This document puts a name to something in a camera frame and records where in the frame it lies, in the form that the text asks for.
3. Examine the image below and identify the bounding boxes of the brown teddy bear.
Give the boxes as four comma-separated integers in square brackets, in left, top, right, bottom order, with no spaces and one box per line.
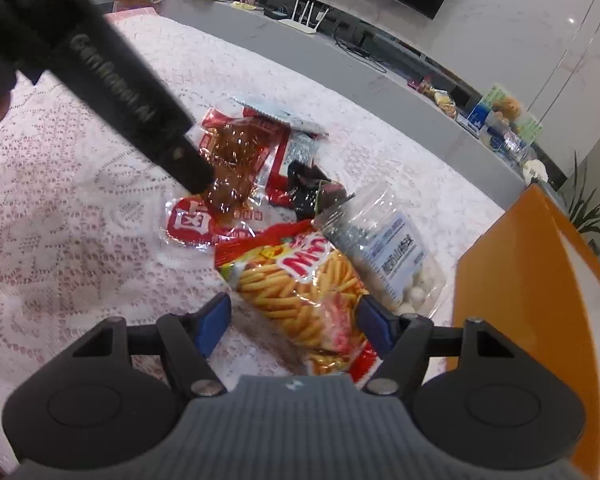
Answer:
[494,93,524,119]

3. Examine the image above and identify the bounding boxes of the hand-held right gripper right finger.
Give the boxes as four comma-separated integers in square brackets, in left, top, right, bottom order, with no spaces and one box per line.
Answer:
[357,294,518,396]

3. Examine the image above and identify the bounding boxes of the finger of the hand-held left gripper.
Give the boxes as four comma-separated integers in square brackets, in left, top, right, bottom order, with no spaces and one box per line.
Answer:
[150,120,217,194]

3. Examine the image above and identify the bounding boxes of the pink checked tablecloth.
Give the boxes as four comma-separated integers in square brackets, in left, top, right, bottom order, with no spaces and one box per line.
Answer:
[102,6,172,24]

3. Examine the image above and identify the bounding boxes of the blue box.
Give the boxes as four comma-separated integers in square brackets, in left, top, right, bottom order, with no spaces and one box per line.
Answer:
[467,104,492,137]

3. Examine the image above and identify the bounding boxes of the long leaf plant black pot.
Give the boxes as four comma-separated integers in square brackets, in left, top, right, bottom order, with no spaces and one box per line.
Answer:
[561,149,600,257]

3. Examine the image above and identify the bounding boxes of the fries print red snack bag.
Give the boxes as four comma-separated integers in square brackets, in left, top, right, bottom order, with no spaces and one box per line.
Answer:
[214,220,383,377]

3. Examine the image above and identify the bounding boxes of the black cables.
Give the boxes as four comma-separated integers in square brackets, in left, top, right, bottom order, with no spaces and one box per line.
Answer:
[331,29,389,74]

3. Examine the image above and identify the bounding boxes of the grey marble tv console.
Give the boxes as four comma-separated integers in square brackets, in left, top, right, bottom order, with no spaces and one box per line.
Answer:
[157,0,567,192]

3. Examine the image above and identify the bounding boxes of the white face mask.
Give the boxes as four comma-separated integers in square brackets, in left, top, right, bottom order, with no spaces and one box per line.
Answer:
[522,158,549,182]

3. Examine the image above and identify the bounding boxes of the clear packet of white balls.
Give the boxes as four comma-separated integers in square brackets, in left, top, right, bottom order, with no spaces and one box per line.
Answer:
[312,181,448,317]

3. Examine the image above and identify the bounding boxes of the orange cardboard box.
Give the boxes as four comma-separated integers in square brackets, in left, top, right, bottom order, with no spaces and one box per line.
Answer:
[451,183,600,480]

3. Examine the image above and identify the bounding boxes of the white router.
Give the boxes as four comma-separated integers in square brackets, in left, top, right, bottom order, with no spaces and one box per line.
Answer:
[278,0,330,36]

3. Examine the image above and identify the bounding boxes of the white silver sachet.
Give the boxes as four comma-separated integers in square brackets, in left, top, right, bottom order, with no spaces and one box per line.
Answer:
[228,95,331,139]

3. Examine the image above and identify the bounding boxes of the dark brown snack packet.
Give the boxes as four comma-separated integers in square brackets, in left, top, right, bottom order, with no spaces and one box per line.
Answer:
[284,132,359,222]

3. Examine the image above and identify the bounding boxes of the red clear snack packet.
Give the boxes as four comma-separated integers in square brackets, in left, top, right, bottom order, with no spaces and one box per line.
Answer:
[161,106,293,252]

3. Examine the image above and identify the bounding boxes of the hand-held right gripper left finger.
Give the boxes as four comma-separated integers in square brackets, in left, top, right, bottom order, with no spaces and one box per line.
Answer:
[72,292,232,397]

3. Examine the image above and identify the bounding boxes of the snack packets on console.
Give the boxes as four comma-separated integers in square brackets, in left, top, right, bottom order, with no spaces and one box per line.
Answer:
[406,76,459,119]

